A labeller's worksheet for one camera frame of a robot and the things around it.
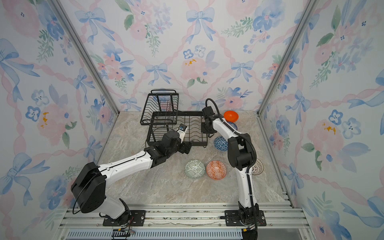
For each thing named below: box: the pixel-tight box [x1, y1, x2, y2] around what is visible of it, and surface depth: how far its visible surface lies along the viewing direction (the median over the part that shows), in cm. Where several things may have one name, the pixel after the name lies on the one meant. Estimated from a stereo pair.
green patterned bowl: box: [185, 159, 206, 178], surface depth 90 cm
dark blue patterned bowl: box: [213, 136, 228, 152], surface depth 102 cm
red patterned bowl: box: [206, 160, 227, 181], surface depth 90 cm
